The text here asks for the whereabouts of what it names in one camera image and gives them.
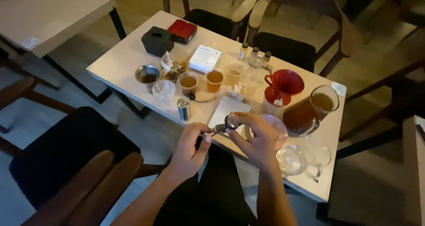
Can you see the person's left hand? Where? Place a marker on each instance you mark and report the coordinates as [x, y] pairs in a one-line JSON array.
[[186, 156]]

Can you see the person's right hand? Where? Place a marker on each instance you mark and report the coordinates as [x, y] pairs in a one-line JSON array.
[[260, 143]]

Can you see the pink glass dish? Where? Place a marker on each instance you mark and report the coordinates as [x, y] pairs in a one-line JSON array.
[[280, 131]]

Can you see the glass server under dripper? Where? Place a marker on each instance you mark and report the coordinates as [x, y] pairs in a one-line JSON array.
[[273, 109]]

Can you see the empty clear glass pitcher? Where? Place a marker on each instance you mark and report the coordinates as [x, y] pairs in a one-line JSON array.
[[300, 159]]

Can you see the person's black trousers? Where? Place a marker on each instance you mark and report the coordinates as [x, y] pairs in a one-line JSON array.
[[212, 192]]

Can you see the white paper napkin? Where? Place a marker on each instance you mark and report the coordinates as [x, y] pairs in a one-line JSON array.
[[225, 111]]

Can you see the small metal canister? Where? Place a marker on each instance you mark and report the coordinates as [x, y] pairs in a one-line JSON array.
[[183, 109]]

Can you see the small white wrapper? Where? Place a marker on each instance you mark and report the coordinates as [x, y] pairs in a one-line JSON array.
[[237, 94]]

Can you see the glass pitcher of tea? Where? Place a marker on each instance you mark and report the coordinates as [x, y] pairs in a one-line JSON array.
[[308, 113]]

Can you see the empty clear plastic cup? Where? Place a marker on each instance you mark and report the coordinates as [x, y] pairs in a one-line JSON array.
[[250, 85], [163, 91]]

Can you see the clear lid with black knob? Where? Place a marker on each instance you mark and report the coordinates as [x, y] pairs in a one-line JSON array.
[[202, 98]]

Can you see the red coffee dripper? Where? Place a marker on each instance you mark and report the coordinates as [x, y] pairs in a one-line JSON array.
[[284, 86]]

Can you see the plastic cup of brown tea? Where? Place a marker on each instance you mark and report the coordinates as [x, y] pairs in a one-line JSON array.
[[188, 84]]

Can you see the plastic cup of pale tea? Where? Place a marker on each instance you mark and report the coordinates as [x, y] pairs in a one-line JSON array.
[[235, 73]]

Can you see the plastic cup of orange tea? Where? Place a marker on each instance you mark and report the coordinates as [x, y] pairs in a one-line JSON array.
[[215, 81]]

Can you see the small dark-capped glass bottle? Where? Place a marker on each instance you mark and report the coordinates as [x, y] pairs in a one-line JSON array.
[[267, 59]]

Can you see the round glass bottle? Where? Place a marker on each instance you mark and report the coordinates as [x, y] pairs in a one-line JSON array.
[[255, 58]]

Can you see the heap of crumpled wrappers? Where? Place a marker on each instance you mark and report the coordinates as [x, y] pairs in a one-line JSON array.
[[172, 68]]

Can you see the small metal bowl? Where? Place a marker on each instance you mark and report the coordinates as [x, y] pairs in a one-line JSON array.
[[147, 74]]

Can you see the small slim glass bottle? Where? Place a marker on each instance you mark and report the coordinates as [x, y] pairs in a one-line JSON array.
[[243, 51]]

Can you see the white sticker label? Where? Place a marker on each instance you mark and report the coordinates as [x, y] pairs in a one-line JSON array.
[[339, 88]]

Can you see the white flat box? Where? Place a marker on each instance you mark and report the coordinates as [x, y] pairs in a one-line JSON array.
[[205, 58]]

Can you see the wooden chair with black seat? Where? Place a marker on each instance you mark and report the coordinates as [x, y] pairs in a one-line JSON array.
[[292, 43], [73, 166], [212, 20]]

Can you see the black tissue box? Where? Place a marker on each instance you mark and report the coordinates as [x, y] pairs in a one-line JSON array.
[[157, 41]]

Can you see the red and black tray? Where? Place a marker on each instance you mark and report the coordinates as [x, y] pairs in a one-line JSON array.
[[182, 31]]

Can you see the pale table edge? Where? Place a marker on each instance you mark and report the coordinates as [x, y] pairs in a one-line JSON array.
[[415, 169]]

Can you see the white side table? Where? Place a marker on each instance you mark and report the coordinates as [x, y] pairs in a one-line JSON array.
[[49, 20]]

